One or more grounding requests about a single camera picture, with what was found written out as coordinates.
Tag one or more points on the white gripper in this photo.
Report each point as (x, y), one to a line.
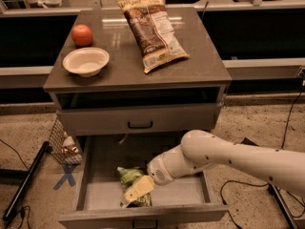
(156, 171)

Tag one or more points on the green jalapeno chip bag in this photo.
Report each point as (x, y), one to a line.
(127, 178)

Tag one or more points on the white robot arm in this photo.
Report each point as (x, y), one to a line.
(197, 149)

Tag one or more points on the open grey lower drawer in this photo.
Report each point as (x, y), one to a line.
(99, 190)

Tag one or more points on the grey drawer cabinet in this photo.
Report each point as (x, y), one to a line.
(200, 79)

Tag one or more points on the closed grey upper drawer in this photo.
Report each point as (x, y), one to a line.
(149, 119)

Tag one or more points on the brown chip bag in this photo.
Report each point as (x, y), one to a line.
(153, 32)

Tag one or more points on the blue tape cross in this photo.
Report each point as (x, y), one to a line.
(67, 176)

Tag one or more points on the black floor bar left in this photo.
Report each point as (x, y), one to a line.
(25, 183)

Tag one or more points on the black floor bar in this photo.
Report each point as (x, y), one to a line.
(25, 183)
(283, 207)

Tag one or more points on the black floor bar right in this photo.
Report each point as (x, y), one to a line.
(283, 207)

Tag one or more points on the white paper bowl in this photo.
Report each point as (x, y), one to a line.
(86, 62)

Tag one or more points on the orange fruit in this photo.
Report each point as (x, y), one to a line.
(81, 35)

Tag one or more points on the wire mesh basket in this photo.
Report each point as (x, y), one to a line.
(63, 147)

